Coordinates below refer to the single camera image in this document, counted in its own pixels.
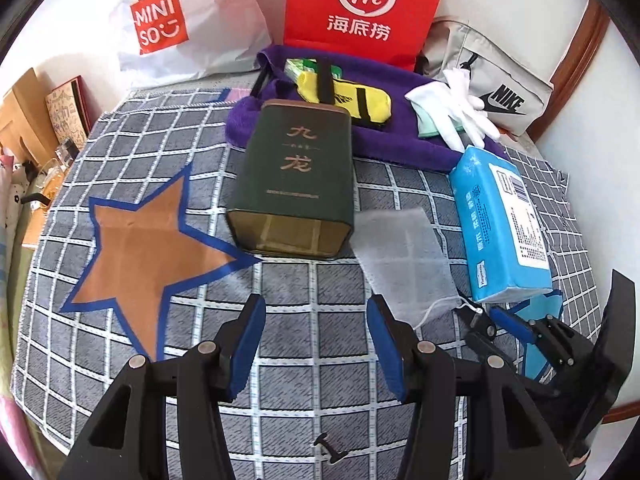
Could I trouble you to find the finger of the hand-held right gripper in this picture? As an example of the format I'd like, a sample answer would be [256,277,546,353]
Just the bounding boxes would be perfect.
[489,306,576,368]
[456,305,521,376]

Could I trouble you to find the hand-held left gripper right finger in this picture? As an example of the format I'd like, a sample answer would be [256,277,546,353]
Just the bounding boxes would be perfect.
[366,294,563,480]

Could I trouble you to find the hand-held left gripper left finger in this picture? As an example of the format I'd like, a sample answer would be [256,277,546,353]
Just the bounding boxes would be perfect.
[59,293,267,480]

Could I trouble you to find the white mesh drawstring bag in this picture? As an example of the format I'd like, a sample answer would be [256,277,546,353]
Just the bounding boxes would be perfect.
[352,207,483,329]

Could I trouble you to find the white gloves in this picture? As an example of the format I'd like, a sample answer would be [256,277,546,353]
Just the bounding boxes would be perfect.
[405,67,502,152]

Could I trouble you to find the yellow sock with black stripes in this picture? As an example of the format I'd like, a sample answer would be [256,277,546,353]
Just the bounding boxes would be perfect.
[297,60,394,129]

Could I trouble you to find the green wet wipe packet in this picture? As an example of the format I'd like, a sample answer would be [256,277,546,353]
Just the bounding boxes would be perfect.
[304,58,342,81]

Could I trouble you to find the grey checked blanket with stars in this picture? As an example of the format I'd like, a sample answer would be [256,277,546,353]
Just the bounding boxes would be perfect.
[10,87,582,480]

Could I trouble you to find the blue tissue pack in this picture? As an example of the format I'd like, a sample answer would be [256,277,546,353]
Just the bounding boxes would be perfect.
[448,145,554,305]

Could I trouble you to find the dark green tin box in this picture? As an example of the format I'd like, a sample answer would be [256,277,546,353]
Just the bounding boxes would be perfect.
[225,100,357,261]

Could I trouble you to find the purple towel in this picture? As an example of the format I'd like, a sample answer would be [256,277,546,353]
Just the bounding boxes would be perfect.
[224,45,512,173]

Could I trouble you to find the grey fabric pouch bag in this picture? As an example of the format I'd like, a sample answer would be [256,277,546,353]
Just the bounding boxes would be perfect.
[417,16,555,137]

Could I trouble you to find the wooden nightstand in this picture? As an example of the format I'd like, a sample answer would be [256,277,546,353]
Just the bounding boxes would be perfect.
[20,150,78,249]

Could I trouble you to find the floral quilt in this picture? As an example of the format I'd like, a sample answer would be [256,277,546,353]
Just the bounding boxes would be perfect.
[0,152,31,271]

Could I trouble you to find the patterned hardcover book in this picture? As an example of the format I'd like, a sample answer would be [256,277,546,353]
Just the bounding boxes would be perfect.
[45,76,92,150]

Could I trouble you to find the wooden headboard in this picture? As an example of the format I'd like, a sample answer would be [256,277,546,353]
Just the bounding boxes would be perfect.
[0,67,59,161]

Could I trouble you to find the red paper bag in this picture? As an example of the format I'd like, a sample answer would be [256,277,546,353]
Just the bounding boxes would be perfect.
[282,0,453,75]

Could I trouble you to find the white plastic shopping bag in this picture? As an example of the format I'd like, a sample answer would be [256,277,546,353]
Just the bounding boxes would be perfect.
[117,0,273,82]

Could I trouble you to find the brown wooden frame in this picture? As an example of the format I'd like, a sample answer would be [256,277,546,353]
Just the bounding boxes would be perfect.
[527,0,611,142]

